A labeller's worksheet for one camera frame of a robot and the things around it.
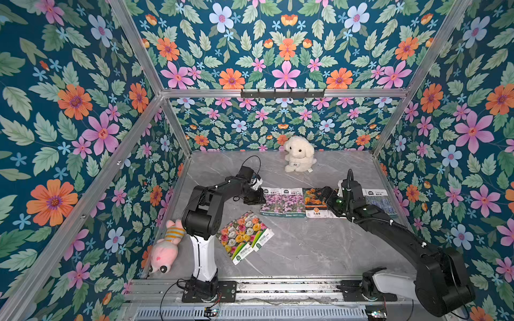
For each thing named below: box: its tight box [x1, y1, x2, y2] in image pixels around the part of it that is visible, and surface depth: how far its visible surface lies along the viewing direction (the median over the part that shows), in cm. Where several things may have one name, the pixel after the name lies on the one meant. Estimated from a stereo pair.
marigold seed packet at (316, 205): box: [304, 187, 339, 219], surface depth 98 cm
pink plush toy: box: [149, 219, 187, 274], surface depth 78 cm
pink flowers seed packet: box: [260, 186, 284, 218], surface depth 99 cm
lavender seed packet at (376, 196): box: [362, 188, 388, 214], surface depth 103 cm
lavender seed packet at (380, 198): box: [365, 188, 398, 218], surface depth 101 cm
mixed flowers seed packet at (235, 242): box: [216, 220, 255, 266], surface depth 88 cm
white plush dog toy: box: [284, 135, 317, 173], surface depth 101 cm
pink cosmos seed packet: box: [281, 187, 307, 218], surface depth 100 cm
